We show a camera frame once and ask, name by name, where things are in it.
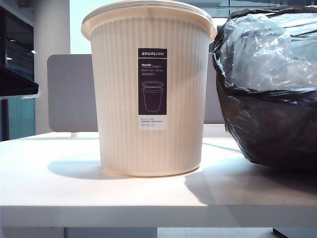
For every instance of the white ribbed plastic trash can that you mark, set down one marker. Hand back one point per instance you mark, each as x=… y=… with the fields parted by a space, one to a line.
x=119 y=111

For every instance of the black plastic garbage bag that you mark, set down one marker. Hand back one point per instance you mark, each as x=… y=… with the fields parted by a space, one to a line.
x=272 y=124

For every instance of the clear crumpled plastic bag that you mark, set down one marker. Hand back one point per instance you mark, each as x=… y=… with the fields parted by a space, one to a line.
x=267 y=54

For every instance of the brown desk divider panel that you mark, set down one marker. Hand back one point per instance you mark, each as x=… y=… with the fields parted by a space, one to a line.
x=213 y=104

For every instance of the light grey desk divider panel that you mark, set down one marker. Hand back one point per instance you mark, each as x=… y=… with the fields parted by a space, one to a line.
x=71 y=94

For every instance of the long ceiling light strip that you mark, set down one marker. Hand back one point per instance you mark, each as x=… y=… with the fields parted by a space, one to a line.
x=219 y=21

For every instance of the white round column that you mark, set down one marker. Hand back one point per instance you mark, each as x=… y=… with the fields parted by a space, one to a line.
x=49 y=74

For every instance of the grey desk leg panel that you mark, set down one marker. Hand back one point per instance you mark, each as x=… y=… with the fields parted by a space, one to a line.
x=111 y=233

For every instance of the dark glass partition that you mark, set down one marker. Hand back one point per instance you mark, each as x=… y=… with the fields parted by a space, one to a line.
x=19 y=111

